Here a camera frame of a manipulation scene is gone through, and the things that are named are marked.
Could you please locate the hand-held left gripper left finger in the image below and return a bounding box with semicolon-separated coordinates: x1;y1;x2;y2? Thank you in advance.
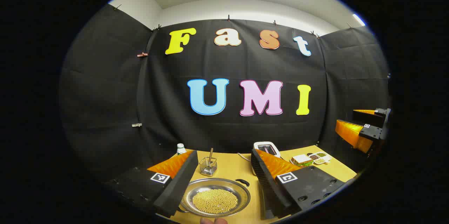
105;150;199;218

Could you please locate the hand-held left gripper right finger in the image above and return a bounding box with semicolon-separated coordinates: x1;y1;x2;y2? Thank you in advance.
250;149;346;220

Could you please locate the stainless steel pot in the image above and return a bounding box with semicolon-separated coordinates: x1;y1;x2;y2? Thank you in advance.
178;178;252;217

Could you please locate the white toaster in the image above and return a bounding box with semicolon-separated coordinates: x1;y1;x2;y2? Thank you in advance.
253;141;281;176

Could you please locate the pile of yellow soybeans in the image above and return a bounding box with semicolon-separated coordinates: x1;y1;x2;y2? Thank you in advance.
192;189;239;215

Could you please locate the white divided dish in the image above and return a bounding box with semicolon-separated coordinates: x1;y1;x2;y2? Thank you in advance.
307;151;332;165

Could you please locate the black backdrop cloth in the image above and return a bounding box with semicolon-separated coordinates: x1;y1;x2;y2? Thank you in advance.
60;4;390;182

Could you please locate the metal wire basket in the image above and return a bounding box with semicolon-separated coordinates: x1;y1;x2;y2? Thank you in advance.
199;157;218;176

